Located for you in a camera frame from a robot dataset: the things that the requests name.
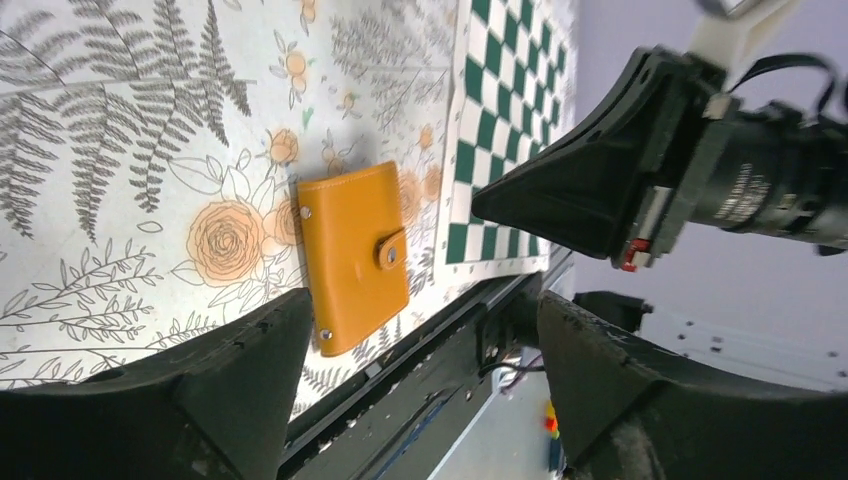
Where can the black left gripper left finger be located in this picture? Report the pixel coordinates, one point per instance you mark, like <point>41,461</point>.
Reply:
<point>214,407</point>

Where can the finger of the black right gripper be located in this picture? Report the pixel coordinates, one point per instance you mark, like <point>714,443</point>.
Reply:
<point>574,192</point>

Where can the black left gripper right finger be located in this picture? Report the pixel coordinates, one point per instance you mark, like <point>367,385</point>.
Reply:
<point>630,409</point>

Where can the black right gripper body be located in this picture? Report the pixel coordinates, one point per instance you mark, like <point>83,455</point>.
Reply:
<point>677,99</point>

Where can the orange leather card holder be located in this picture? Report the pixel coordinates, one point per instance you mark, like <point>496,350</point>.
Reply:
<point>355,250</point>

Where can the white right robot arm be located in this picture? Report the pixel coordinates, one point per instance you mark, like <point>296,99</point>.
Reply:
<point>780,172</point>

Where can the green white chessboard mat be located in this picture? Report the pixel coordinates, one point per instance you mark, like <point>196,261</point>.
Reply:
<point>511,80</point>

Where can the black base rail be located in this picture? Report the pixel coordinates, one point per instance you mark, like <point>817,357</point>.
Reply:
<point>420,382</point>

